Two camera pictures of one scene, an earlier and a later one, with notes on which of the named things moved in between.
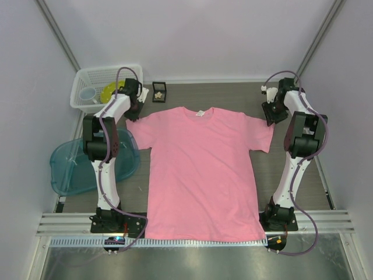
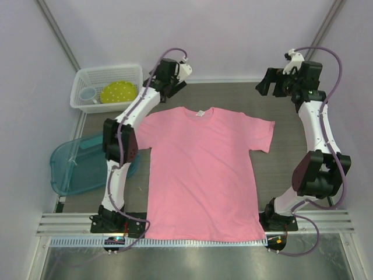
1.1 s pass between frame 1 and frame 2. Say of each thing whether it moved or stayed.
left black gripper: moved
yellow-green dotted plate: stayed
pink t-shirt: stayed
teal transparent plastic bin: stayed
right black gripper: moved
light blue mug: stayed
